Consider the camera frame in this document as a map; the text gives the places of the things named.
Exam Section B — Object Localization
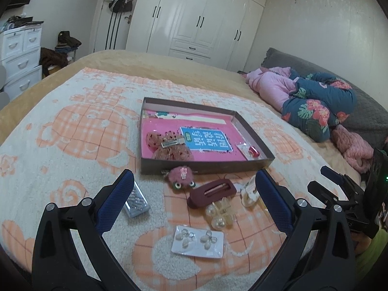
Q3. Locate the brown cloth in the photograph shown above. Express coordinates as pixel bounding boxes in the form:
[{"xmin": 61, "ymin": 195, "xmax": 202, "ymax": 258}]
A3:
[{"xmin": 40, "ymin": 48, "xmax": 70, "ymax": 69}]

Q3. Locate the white card with flower earrings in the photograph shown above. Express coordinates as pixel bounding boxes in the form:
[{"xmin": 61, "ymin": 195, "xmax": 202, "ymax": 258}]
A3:
[{"xmin": 170, "ymin": 226, "xmax": 225, "ymax": 259}]

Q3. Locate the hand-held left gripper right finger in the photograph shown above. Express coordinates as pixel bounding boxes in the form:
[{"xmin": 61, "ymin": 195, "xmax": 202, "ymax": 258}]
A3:
[{"xmin": 255, "ymin": 170, "xmax": 356, "ymax": 291}]

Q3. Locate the white drawer cabinet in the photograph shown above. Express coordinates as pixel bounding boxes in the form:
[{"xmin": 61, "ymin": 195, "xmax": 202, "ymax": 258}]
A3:
[{"xmin": 0, "ymin": 26, "xmax": 43, "ymax": 102}]

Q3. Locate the maroon hair claw clip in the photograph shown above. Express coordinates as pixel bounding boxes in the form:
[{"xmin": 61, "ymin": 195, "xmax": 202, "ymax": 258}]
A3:
[{"xmin": 187, "ymin": 179, "xmax": 237, "ymax": 209}]

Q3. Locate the blue floral quilt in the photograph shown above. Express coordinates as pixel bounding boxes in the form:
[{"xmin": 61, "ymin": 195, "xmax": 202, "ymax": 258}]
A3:
[{"xmin": 281, "ymin": 72, "xmax": 357, "ymax": 142}]

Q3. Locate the brown cardboard box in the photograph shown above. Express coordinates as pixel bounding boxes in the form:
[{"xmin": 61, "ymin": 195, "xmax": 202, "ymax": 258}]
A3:
[{"xmin": 140, "ymin": 97, "xmax": 276, "ymax": 176}]

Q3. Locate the white card with cream hairpiece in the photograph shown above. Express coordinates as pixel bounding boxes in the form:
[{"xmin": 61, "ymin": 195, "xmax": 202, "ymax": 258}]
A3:
[{"xmin": 240, "ymin": 178, "xmax": 263, "ymax": 208}]

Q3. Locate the pink fluffy hair clip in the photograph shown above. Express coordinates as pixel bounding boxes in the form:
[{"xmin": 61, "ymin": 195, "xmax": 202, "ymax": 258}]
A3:
[{"xmin": 162, "ymin": 167, "xmax": 196, "ymax": 191}]

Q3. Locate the pink quilt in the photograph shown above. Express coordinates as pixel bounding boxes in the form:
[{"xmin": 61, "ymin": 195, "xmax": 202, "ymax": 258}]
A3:
[{"xmin": 245, "ymin": 67, "xmax": 300, "ymax": 111}]

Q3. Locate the beige bed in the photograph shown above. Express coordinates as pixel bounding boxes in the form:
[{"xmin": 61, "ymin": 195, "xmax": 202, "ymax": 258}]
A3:
[{"xmin": 0, "ymin": 49, "xmax": 388, "ymax": 291}]

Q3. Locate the pink sequin bow hair clip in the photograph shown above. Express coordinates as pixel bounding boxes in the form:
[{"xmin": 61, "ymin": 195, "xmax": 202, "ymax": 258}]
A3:
[{"xmin": 146, "ymin": 130, "xmax": 194, "ymax": 161}]

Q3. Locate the clutter on drawer cabinet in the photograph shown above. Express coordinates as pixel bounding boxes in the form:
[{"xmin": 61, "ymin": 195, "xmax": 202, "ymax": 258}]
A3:
[{"xmin": 1, "ymin": 15, "xmax": 44, "ymax": 32}]

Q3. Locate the clear pearl hair claw clip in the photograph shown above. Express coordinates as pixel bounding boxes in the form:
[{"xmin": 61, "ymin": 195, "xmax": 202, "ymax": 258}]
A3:
[{"xmin": 204, "ymin": 197, "xmax": 237, "ymax": 231}]

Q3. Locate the white wardrobe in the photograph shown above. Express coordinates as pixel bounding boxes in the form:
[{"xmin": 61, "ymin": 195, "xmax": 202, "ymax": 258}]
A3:
[{"xmin": 126, "ymin": 0, "xmax": 269, "ymax": 73}]

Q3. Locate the orange checked blanket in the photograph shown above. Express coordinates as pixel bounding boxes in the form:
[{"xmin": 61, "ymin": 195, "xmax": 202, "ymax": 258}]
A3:
[{"xmin": 0, "ymin": 67, "xmax": 358, "ymax": 291}]

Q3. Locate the white door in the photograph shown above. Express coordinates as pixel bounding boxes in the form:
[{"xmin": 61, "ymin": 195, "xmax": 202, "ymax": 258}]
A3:
[{"xmin": 91, "ymin": 0, "xmax": 146, "ymax": 53}]

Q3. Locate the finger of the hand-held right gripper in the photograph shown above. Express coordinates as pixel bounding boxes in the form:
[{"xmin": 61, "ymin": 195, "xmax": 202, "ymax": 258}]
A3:
[
  {"xmin": 307, "ymin": 181, "xmax": 356, "ymax": 216},
  {"xmin": 321, "ymin": 166, "xmax": 365, "ymax": 198}
]

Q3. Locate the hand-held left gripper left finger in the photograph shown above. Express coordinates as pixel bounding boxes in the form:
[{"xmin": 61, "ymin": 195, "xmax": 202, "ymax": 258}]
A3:
[{"xmin": 32, "ymin": 169, "xmax": 143, "ymax": 291}]

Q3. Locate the red cherry earrings packet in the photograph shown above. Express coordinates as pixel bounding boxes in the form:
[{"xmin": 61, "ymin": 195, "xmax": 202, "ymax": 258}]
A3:
[{"xmin": 236, "ymin": 142, "xmax": 260, "ymax": 160}]

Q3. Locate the green clothing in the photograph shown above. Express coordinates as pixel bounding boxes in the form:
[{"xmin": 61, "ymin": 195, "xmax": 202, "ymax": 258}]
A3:
[{"xmin": 355, "ymin": 229, "xmax": 388, "ymax": 279}]

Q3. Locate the dark clothes pile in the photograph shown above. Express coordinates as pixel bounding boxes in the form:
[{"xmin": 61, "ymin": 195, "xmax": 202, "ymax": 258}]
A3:
[{"xmin": 55, "ymin": 31, "xmax": 82, "ymax": 52}]

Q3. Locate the pink knitted cloth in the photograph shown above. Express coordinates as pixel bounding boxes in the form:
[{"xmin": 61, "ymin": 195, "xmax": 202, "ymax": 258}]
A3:
[{"xmin": 330, "ymin": 125, "xmax": 375, "ymax": 173}]

